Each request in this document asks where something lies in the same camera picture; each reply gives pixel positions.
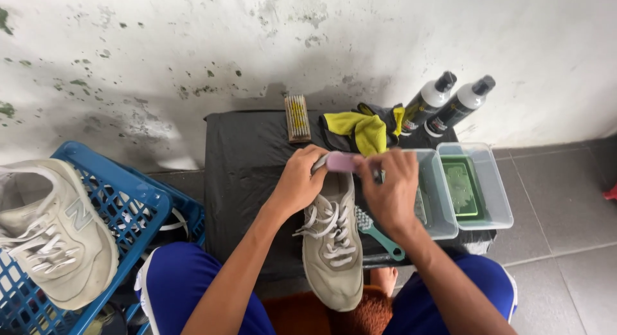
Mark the black and white cleaner bottle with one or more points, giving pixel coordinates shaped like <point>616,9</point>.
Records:
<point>458,106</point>
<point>426,103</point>

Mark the person's right fingers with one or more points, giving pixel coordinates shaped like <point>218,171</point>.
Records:
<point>373,164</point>

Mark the black covered low table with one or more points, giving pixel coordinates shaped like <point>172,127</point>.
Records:
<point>250,180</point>

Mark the person's blue shorts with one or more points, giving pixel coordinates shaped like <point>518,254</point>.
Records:
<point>202,287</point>

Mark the beige sneaker with grey logo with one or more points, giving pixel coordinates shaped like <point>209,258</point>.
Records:
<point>50,229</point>

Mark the red object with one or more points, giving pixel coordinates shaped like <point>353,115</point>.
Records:
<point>611,193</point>

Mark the yellow and grey microfiber cloth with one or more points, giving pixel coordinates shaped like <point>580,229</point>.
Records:
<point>364,127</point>

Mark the person's left hand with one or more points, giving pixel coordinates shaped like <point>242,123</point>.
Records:
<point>295,182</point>

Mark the person's right hand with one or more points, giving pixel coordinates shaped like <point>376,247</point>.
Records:
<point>393,190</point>

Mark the beige sneaker with white laces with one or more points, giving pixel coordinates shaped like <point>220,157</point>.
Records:
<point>332,243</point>

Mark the brown fuzzy mat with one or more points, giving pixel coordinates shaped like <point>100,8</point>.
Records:
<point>332,315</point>

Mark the wooden bristle brush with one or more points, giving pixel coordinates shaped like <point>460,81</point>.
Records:
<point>297,118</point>

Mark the person's foot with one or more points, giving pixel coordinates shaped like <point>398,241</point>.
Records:
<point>384,278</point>

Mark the clear tub with green insert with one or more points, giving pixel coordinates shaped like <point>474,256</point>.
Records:
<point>475,185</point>

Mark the clear plastic tub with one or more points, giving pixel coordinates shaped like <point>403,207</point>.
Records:
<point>434,200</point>

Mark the blue plastic crate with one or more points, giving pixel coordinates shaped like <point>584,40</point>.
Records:
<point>130,219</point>

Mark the person's left fingers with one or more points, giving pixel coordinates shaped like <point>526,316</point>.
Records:
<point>312,156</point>

